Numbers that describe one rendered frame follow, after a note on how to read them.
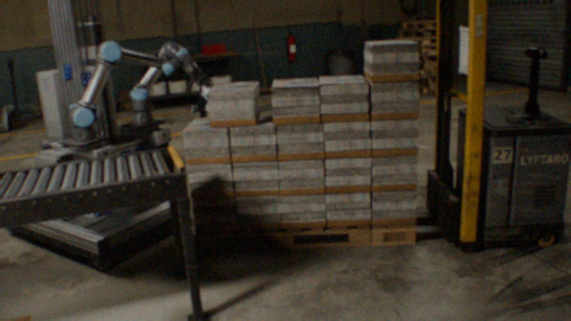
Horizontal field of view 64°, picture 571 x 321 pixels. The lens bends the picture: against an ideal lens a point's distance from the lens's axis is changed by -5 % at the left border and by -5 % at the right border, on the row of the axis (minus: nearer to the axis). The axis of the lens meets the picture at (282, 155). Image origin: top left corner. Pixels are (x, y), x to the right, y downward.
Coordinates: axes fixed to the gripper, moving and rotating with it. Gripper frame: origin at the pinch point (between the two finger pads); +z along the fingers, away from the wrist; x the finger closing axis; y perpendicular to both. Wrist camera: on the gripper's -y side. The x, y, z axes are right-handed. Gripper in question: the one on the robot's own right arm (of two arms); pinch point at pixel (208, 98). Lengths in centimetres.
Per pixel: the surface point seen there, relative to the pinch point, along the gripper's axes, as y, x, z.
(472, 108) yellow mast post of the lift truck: 133, -38, 84
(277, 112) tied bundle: 35, -19, 30
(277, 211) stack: -1, -19, 83
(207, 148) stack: -14.0, -18.9, 24.8
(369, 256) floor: 36, -34, 135
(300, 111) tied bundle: 47, -19, 37
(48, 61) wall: -347, 528, -204
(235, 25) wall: -44, 665, -71
